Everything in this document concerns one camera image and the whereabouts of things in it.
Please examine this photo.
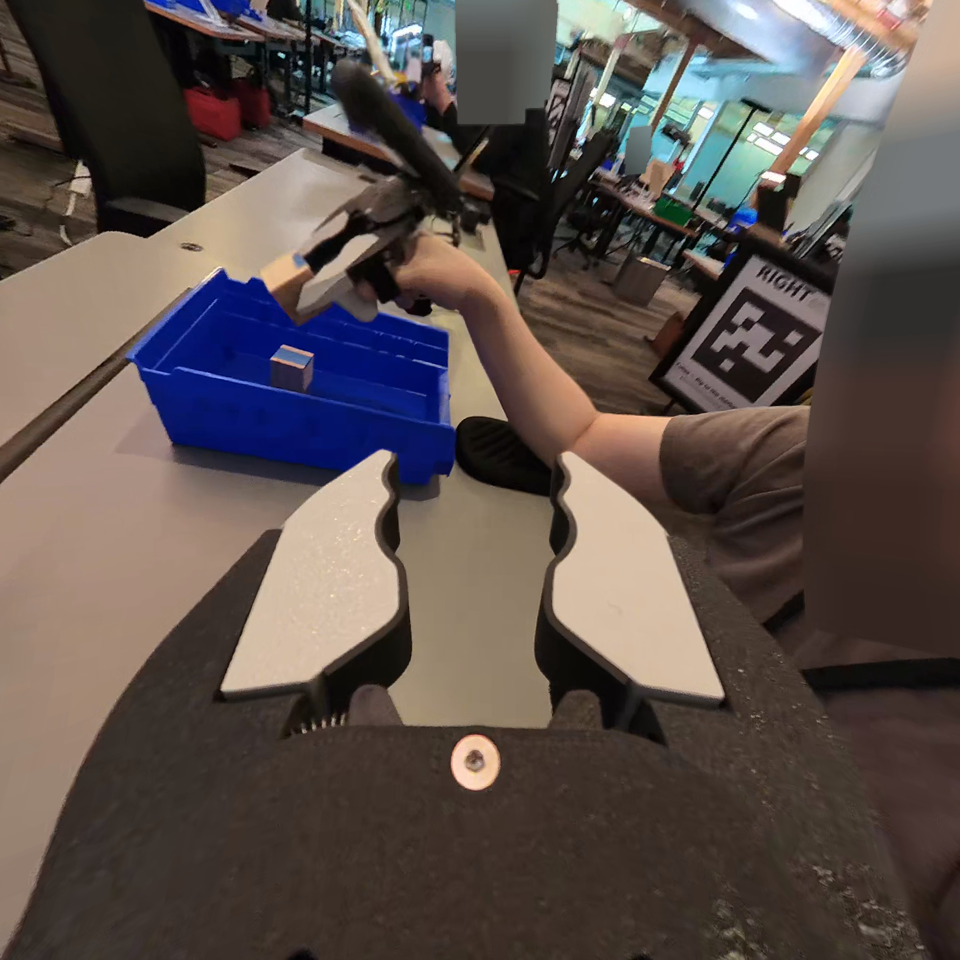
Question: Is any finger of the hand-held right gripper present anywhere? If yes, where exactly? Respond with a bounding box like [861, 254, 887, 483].
[302, 212, 370, 273]
[294, 236, 391, 325]

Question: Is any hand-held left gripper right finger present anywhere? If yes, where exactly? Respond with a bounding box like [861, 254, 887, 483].
[536, 452, 726, 714]

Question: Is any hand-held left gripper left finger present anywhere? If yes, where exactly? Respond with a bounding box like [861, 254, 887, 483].
[219, 450, 412, 710]

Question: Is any blue-taped wooden cube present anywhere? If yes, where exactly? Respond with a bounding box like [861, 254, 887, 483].
[260, 251, 320, 325]
[270, 345, 315, 393]

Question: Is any blue plastic bin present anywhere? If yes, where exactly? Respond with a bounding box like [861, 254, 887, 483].
[126, 267, 457, 486]

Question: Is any person's right forearm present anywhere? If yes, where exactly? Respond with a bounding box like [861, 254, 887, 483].
[450, 270, 674, 515]

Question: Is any person's right hand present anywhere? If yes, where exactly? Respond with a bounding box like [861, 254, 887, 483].
[351, 231, 490, 316]

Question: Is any wooden edged desk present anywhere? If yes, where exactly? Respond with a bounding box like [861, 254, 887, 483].
[303, 101, 496, 202]

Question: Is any red storage case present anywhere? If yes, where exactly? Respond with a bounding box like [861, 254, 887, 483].
[236, 77, 273, 129]
[183, 84, 243, 144]

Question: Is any black office chair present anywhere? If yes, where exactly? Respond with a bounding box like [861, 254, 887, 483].
[11, 0, 207, 235]
[551, 127, 624, 260]

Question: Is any black wrist rest pad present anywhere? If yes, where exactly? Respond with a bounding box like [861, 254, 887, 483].
[456, 416, 558, 498]

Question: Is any wooden top workbench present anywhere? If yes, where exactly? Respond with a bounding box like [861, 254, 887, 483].
[142, 0, 369, 121]

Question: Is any grey metal bin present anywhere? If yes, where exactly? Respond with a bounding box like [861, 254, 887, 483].
[613, 255, 671, 306]

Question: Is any framed marker sign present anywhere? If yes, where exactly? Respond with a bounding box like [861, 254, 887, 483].
[648, 251, 835, 415]

